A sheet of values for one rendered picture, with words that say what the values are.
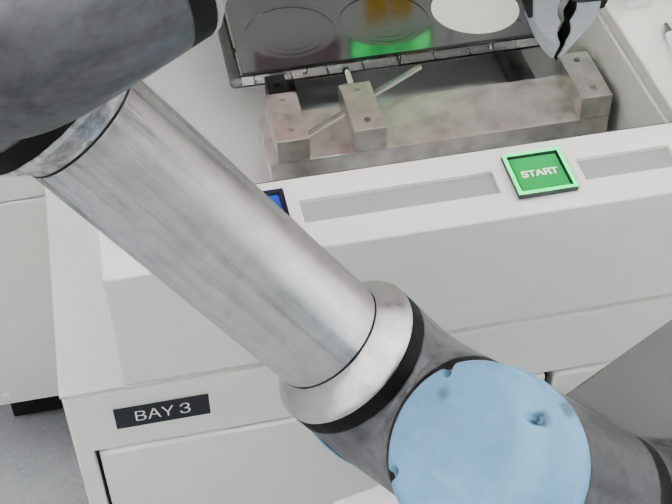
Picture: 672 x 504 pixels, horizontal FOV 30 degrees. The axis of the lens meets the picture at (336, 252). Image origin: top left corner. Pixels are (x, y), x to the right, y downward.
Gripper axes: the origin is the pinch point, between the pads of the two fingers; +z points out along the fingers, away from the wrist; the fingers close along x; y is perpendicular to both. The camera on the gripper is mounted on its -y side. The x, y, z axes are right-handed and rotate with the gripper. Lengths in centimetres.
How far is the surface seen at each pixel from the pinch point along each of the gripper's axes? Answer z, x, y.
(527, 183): 14.2, 1.5, -0.5
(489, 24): 20.7, -5.4, 33.0
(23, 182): 55, 52, 59
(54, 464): 111, 58, 51
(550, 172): 14.2, -1.0, 0.5
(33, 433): 111, 61, 58
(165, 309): 19.3, 35.2, -4.0
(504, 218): 14.7, 4.7, -4.0
